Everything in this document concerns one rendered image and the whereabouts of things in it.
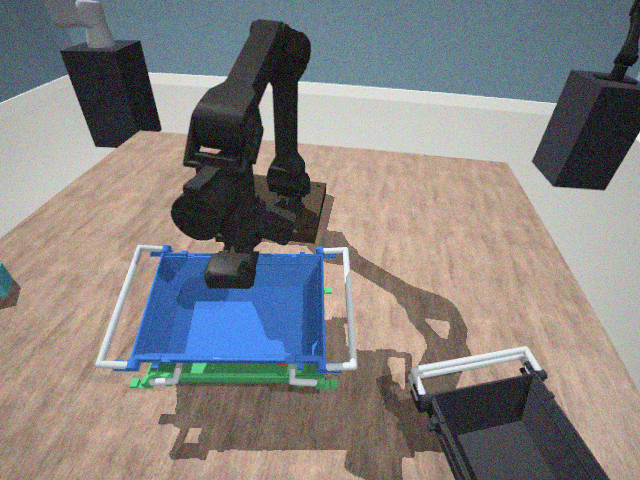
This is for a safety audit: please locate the green plastic tray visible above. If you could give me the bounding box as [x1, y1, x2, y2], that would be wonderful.
[130, 363, 338, 390]

